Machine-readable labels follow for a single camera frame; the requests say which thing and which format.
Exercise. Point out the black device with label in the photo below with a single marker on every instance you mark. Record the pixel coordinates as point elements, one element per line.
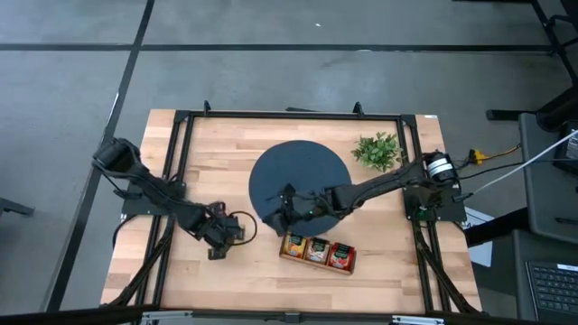
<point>566,135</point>

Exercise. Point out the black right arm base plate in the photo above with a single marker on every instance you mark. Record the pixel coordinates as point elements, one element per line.
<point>444,212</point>

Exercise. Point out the black overhead crossbeam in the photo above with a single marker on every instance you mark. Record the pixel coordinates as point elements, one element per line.
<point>68,317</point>

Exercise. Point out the dark grey desk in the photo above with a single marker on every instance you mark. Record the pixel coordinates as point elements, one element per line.
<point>519,280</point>

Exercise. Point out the white paper sheet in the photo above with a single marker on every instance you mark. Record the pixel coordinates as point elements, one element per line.
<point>481,255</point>

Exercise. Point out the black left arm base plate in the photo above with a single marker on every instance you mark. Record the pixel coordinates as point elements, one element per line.
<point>135,207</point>

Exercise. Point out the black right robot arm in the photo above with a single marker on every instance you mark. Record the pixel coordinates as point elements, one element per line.
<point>388,182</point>

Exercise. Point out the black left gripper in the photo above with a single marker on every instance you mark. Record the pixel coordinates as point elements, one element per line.
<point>219,228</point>

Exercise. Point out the green plant in white pot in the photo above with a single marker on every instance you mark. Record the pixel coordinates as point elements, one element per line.
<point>377,152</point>

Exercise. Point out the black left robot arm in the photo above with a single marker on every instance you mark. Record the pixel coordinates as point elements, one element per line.
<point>149,185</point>

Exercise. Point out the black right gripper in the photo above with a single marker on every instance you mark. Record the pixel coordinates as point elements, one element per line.
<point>307,205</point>

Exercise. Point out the black floor foot bar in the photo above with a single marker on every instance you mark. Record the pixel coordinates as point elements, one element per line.
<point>501,115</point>

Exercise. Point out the wooden compartment tray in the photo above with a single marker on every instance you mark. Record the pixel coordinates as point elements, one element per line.
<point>316,266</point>

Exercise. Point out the beige vanilla tea bag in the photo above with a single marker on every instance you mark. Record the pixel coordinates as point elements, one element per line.
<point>318,250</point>

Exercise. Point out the black office chair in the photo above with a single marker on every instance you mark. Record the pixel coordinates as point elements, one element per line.
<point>557,108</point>

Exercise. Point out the black laptop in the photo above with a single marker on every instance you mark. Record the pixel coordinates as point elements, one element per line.
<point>553,289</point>

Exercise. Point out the round dark blue woven mat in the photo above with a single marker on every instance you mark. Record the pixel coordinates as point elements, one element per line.
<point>298,167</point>

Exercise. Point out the black chair base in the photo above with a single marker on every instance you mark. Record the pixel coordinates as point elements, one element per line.
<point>560,47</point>

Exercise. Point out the grey furniture foot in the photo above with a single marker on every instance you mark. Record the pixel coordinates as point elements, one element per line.
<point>13,207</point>

